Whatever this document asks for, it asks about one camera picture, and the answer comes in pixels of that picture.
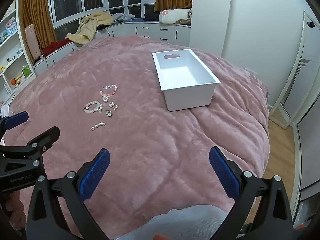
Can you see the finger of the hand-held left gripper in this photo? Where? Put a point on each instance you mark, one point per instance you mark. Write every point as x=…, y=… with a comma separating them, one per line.
x=42, y=137
x=16, y=119

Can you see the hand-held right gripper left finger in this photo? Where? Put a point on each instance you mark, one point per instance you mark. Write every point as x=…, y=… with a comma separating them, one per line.
x=96, y=175

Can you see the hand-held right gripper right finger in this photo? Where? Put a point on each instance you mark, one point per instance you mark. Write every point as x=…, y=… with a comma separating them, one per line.
x=223, y=175

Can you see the silver spiky brooch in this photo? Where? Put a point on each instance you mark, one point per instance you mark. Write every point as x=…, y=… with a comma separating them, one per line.
x=113, y=105

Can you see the clear crystal pendant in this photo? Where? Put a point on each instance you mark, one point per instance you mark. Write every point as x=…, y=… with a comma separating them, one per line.
x=105, y=98

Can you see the white plastic storage box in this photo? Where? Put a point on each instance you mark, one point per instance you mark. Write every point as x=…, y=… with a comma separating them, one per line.
x=187, y=97

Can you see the person's left hand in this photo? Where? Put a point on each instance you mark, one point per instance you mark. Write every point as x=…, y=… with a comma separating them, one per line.
x=15, y=205

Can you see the orange toy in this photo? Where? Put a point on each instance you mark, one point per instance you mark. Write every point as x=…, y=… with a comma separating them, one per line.
x=15, y=81

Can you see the green toy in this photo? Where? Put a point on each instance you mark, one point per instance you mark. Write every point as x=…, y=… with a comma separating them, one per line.
x=26, y=70

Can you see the white shelf unit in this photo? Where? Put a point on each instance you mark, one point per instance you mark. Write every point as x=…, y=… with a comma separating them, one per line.
x=28, y=57

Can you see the person's grey trouser leg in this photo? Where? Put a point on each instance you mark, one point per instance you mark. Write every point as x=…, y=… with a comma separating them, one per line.
x=180, y=222

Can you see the pink fleece blanket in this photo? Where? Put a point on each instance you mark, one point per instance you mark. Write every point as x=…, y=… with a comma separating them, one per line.
x=150, y=135

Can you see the red cloth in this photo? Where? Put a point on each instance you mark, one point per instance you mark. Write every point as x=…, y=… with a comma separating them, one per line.
x=53, y=46

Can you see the blue flower box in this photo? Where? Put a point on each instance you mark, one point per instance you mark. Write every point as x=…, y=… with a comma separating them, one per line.
x=10, y=27

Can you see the yellow fleece robe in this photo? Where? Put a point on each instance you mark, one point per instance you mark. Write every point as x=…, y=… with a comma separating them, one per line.
x=87, y=27

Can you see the grey clothes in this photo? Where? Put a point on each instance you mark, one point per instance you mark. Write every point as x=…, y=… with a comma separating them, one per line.
x=123, y=17

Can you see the white door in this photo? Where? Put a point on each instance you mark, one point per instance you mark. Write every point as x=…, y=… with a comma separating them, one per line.
x=310, y=42

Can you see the brown plush toy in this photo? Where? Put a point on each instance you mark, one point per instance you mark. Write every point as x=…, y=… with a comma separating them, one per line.
x=184, y=21

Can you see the dark cloth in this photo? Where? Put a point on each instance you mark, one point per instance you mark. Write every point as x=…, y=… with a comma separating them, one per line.
x=151, y=16

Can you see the floral rolled pillow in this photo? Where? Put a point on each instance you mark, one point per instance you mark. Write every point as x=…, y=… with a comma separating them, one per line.
x=175, y=14

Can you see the wall socket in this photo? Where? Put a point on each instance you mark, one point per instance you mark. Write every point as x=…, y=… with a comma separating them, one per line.
x=250, y=71

